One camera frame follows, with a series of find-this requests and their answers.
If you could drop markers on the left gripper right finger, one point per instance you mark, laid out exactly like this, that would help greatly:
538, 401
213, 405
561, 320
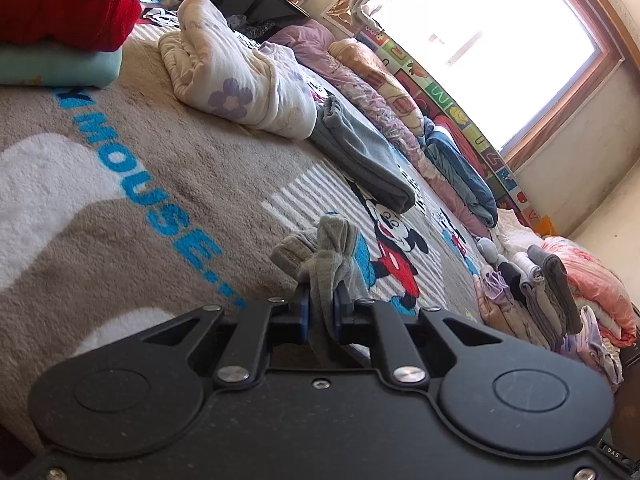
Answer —
378, 326

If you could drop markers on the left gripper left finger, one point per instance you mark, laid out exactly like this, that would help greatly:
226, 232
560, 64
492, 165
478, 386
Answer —
261, 326

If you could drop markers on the light grey sweatpants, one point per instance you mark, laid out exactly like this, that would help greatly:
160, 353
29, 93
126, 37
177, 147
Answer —
323, 257

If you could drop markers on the tan folded blanket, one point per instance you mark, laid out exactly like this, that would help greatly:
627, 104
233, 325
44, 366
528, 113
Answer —
490, 312

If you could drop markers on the floral folded sheet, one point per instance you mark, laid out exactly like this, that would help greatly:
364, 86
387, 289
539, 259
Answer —
518, 318

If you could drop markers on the Mickey Mouse fleece blanket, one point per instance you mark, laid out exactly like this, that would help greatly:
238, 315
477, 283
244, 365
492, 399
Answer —
122, 208

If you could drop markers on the dark grey folded pants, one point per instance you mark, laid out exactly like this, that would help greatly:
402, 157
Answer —
363, 153

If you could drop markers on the grey-green folded garment top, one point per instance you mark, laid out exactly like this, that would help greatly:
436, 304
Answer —
556, 279

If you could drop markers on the colourful alphabet play mat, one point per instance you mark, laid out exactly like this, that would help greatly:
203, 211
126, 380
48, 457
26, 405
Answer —
427, 91

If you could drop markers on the pink folded quilt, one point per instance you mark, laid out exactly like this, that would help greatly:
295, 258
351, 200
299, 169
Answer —
594, 281

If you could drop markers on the cream floral folded quilt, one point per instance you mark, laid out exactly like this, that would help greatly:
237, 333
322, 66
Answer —
213, 71

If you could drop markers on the purple floral quilt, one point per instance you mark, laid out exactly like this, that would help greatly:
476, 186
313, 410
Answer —
311, 44

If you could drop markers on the light blue folded blanket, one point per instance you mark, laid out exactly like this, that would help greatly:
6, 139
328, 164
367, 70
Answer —
53, 65

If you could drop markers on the red folded garment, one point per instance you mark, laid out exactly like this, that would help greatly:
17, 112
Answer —
91, 25

